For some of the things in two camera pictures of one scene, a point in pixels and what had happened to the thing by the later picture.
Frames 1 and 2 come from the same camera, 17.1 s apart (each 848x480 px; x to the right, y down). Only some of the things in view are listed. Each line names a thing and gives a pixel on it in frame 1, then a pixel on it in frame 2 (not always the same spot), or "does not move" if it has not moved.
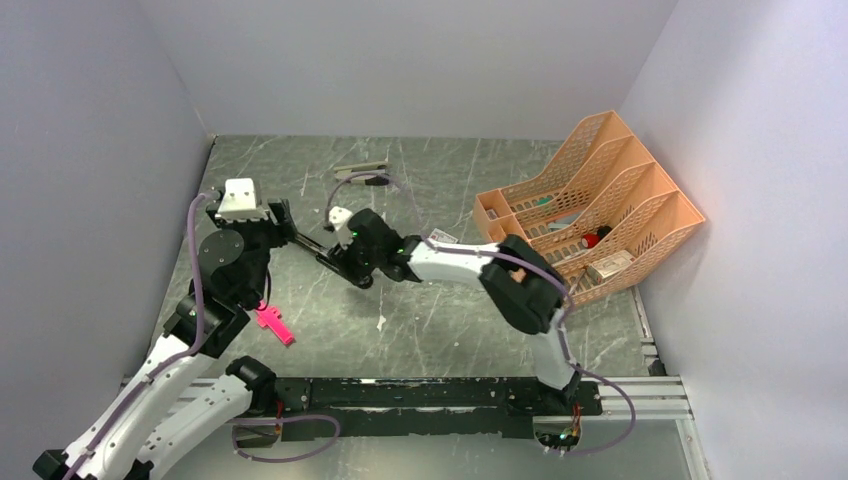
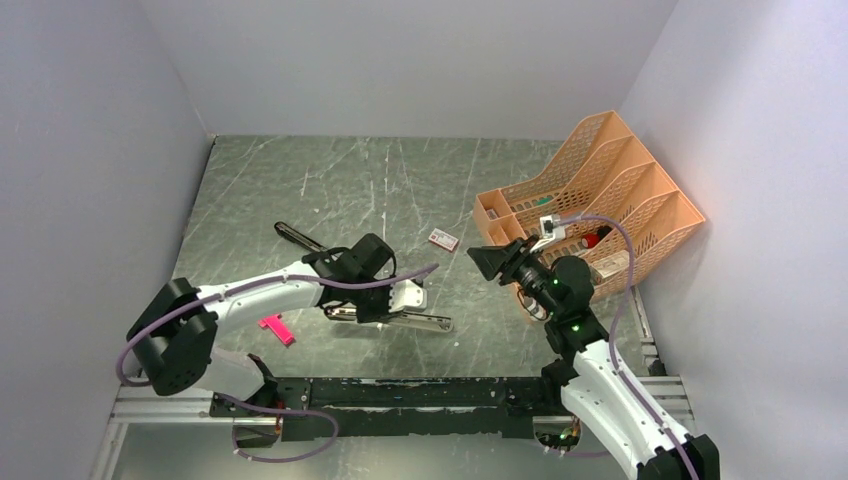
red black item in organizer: x=591 y=240 does not move
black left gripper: x=281 y=230 → x=365 y=315
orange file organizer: x=595 y=208 does not move
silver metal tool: x=344 y=172 → x=413 y=318
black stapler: x=323 y=257 does not move
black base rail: x=334 y=408 does not move
